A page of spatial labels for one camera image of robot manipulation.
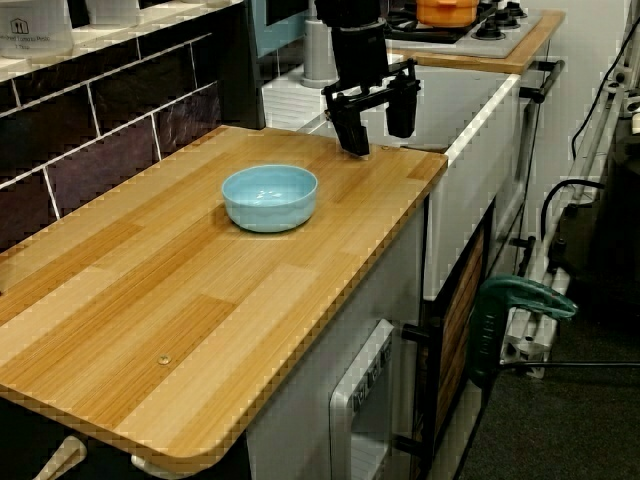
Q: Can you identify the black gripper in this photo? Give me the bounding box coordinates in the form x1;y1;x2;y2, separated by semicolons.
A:
321;22;422;157

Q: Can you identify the light blue bowl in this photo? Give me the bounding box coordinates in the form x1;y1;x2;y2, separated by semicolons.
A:
221;163;320;234

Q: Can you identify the white sink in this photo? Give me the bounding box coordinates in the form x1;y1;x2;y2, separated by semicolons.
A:
262;52;524;302

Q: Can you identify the black stove grate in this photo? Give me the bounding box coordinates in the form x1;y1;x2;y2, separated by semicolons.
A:
384;8;482;44

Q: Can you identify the orange pot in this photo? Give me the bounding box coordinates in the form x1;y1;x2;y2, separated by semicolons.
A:
415;0;481;28

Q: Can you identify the teal microwave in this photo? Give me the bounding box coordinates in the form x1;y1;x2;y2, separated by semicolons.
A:
248;0;317;59

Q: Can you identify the grey stove top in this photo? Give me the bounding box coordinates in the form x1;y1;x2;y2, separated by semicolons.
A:
385;0;544;59

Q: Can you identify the black towel bar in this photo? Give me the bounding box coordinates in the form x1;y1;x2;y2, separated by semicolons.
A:
518;59;567;104

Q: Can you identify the wood panel cabinet door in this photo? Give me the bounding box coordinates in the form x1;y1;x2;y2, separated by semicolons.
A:
431;229;490;444

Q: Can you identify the plain white container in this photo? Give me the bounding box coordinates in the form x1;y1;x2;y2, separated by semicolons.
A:
83;0;142;26

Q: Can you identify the white printed jar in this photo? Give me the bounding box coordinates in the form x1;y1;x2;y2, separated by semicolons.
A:
0;0;76;58

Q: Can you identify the thick black hose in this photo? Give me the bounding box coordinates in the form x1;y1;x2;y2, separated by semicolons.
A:
541;178;607;242

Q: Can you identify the black cable on frame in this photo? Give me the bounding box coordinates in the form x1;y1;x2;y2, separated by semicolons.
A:
571;29;636;162

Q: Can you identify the white metal frame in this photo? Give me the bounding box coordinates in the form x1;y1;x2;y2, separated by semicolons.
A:
499;49;640;379

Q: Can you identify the black vertical door handle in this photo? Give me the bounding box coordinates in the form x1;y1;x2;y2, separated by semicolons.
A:
394;322;443;454

